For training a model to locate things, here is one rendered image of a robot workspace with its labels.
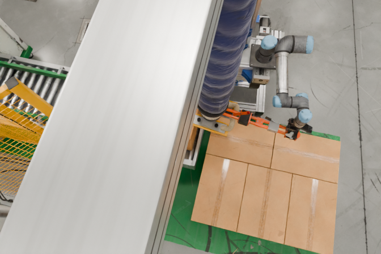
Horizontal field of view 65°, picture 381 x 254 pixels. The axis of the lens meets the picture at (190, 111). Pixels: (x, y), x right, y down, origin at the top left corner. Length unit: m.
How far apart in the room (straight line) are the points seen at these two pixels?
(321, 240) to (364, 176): 1.10
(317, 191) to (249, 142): 0.72
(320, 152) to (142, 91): 2.80
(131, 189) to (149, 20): 0.14
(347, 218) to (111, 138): 3.43
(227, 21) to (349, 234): 2.85
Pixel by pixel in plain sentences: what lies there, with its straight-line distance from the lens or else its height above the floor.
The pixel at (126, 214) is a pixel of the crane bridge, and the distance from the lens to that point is 0.22.
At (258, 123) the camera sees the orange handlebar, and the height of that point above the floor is 1.21.
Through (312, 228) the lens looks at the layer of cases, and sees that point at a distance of 2.88.
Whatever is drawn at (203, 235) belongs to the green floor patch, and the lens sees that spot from 3.26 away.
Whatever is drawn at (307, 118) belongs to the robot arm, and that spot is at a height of 1.55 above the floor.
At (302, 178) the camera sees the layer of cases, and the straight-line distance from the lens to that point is 2.89.
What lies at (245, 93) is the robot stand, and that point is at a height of 0.21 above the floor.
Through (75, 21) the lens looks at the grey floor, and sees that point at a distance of 4.43.
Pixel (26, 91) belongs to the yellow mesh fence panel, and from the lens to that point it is 1.57.
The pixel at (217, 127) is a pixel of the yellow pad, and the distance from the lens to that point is 2.26.
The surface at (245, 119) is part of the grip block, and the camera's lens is 2.18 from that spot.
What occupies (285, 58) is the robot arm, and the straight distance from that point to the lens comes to 2.02.
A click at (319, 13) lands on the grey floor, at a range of 4.45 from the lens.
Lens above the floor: 3.26
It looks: 70 degrees down
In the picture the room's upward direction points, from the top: 5 degrees counter-clockwise
